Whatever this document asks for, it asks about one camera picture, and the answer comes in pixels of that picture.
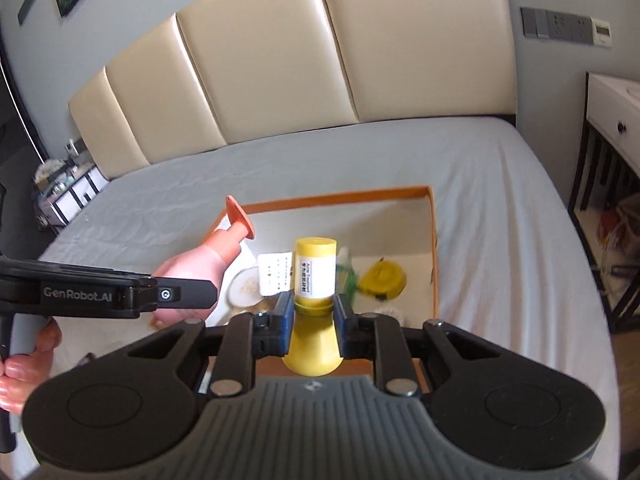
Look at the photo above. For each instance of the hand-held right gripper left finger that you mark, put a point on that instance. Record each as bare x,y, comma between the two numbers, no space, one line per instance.
285,321

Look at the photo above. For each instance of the person's left hand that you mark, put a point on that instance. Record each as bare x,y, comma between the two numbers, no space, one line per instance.
25,375

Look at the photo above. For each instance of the green liquid spray bottle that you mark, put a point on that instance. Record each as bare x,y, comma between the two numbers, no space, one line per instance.
347,280

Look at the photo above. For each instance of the grey bed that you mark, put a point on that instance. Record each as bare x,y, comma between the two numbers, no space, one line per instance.
475,185

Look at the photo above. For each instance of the white round jar gold band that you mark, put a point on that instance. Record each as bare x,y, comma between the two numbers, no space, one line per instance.
245,287

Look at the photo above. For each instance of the plastic bag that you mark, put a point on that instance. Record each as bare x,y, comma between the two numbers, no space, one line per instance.
620,230

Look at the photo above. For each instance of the pink pump bottle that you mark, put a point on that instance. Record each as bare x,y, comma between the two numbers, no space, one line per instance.
210,260

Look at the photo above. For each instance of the white wall thermostat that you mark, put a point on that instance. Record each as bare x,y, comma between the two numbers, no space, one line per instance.
601,33

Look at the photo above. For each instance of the dark wall plaque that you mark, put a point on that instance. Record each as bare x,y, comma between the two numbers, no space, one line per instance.
29,1

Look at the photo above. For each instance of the orange cardboard box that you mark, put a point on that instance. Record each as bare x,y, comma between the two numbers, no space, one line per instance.
350,225

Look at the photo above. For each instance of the yellow tape measure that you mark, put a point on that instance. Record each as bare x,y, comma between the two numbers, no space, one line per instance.
382,280

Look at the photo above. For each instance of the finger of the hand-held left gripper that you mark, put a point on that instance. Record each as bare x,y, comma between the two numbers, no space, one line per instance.
185,294

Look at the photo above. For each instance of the white nightstand black frame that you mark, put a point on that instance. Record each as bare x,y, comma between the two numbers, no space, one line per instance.
610,115

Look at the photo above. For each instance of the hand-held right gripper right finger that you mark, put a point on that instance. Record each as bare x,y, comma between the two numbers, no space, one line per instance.
343,321

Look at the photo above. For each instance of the yellow bottle with tag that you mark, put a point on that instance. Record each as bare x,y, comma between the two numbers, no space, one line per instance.
315,270

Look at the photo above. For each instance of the cluttered white bedside cabinet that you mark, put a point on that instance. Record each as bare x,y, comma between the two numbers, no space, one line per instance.
75,195

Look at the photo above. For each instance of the grey wall switch panel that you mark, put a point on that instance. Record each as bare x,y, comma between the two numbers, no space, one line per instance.
555,24

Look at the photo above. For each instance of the cream padded headboard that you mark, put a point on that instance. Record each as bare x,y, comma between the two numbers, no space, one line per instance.
275,60

